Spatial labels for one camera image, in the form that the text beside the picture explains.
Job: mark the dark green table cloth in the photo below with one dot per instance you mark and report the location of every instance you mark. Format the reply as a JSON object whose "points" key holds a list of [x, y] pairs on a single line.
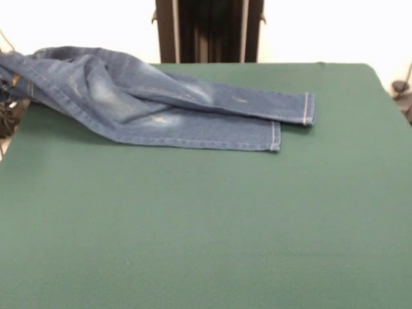
{"points": [[193, 209]]}

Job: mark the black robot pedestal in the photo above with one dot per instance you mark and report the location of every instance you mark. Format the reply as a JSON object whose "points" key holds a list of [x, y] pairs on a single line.
{"points": [[167, 32]]}

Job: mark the black power strip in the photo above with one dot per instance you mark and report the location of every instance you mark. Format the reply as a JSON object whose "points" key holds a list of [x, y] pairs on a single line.
{"points": [[408, 109]]}

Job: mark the blue denim jeans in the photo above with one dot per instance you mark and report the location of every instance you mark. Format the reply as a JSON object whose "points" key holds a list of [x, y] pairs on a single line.
{"points": [[145, 106]]}

